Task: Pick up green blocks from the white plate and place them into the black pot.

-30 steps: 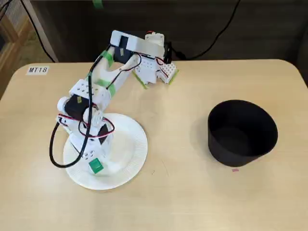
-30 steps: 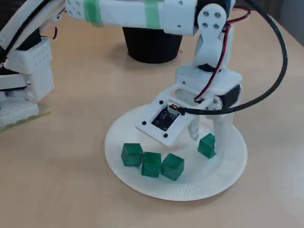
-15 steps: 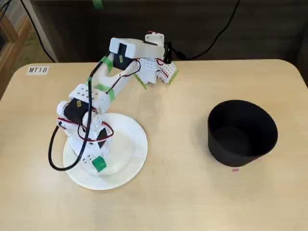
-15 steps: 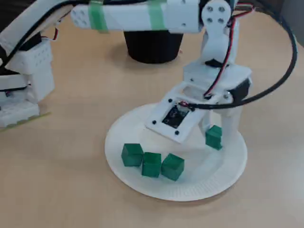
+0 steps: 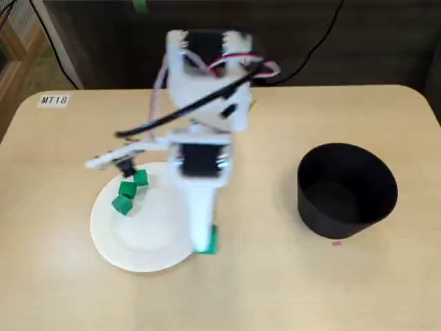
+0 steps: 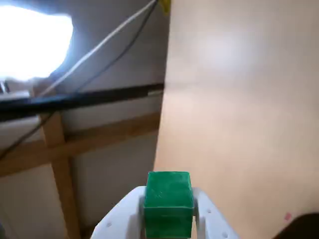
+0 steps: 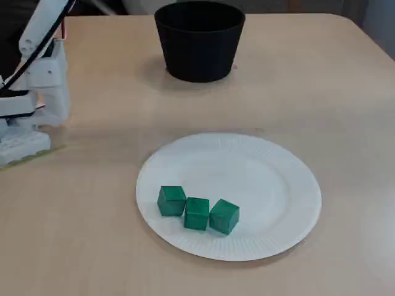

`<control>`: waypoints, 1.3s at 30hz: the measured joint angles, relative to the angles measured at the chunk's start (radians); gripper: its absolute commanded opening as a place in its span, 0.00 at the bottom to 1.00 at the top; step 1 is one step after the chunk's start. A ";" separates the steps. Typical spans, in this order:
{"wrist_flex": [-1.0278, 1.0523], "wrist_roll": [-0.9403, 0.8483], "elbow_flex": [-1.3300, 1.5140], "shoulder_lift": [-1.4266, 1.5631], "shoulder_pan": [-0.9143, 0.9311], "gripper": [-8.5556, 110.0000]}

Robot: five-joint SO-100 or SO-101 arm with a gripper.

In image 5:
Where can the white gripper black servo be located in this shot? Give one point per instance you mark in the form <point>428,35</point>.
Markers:
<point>200,159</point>

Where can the green cube block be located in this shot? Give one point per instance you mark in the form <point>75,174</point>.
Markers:
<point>127,189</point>
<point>121,205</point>
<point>213,241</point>
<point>140,179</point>

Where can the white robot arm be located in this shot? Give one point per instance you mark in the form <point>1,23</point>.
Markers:
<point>182,82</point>

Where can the white paper plate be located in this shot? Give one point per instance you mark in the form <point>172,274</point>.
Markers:
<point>148,241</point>

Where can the black round pot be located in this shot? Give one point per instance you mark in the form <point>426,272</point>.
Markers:
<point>344,220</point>

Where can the green tape strip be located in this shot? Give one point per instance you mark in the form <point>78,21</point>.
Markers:
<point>253,105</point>

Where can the white MT18 label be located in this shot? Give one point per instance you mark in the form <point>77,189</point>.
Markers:
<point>53,100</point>

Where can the green tape piece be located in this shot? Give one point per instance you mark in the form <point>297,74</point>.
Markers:
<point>139,5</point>

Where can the white metal post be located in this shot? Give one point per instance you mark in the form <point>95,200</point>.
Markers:
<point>65,51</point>

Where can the wooden shelf frame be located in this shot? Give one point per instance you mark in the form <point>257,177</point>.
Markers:
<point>13,48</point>

